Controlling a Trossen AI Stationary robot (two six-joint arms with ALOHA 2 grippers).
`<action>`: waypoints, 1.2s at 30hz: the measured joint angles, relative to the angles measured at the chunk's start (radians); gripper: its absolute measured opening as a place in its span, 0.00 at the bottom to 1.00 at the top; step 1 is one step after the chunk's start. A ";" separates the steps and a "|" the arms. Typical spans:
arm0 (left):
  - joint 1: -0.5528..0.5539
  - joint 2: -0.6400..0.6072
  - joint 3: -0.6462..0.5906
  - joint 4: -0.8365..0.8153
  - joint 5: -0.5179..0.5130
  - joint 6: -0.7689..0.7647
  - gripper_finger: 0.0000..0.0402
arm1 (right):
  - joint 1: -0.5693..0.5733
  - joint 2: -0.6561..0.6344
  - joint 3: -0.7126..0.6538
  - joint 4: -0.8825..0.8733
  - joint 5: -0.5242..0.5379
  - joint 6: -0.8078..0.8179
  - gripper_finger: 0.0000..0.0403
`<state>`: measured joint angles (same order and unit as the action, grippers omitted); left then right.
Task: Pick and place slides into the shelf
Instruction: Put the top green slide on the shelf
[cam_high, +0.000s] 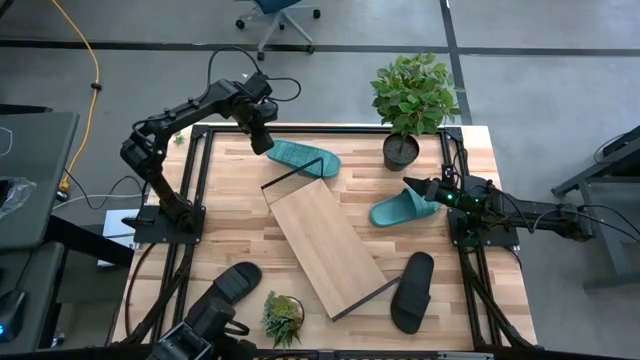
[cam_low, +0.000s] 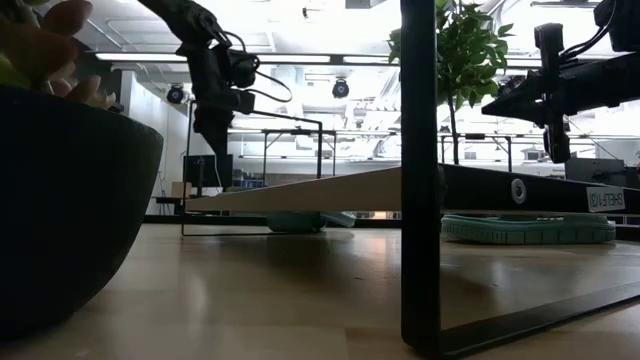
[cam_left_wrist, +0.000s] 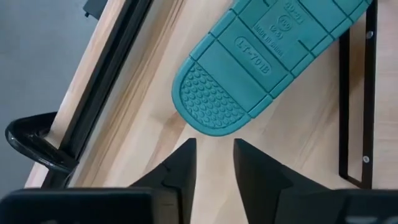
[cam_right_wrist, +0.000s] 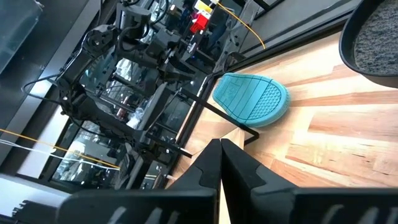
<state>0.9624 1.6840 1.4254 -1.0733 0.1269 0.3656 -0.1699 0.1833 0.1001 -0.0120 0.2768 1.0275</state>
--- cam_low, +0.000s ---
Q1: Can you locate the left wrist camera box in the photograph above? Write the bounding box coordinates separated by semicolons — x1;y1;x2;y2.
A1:
227;48;261;90

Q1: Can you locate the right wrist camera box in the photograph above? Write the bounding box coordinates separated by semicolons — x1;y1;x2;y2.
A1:
594;0;640;52

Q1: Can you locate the black left wrist camera cable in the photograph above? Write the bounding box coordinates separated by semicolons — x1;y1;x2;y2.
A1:
219;30;294;104

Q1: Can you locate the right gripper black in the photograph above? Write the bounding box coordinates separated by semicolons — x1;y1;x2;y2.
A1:
482;22;601;164

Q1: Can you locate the black frame wooden shoe shelf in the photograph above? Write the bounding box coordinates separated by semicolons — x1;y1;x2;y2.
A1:
180;0;640;360

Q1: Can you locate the succulent plant in black bowl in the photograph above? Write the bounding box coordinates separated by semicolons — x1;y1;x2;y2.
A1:
0;0;165;344

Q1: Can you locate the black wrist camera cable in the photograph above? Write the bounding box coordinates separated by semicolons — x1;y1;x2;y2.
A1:
559;0;619;59
219;30;294;104

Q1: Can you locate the long ceiling light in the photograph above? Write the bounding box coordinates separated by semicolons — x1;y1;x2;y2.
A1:
257;53;332;65
342;54;401;65
94;52;187;64

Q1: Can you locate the black frame background table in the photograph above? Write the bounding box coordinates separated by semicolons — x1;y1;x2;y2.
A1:
439;132;514;173
262;128;337;177

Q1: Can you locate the dark background monitor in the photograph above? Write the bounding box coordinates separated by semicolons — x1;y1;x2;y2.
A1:
565;157;626;187
183;153;234;189

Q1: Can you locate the white shelf label sticker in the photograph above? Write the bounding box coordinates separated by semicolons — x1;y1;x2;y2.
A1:
585;186;627;213

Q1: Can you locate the teal rubber slide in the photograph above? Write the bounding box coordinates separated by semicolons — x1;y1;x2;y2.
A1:
264;211;357;234
440;213;617;246

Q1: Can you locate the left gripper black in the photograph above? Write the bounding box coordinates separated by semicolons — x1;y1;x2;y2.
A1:
175;42;257;155

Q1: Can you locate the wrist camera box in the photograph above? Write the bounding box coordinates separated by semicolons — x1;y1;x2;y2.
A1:
227;48;261;90
594;0;640;52

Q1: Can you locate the leafy green tree black pot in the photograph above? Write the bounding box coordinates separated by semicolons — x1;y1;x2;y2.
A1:
387;0;516;166

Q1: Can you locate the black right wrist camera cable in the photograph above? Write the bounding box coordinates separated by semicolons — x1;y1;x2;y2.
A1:
559;0;619;59

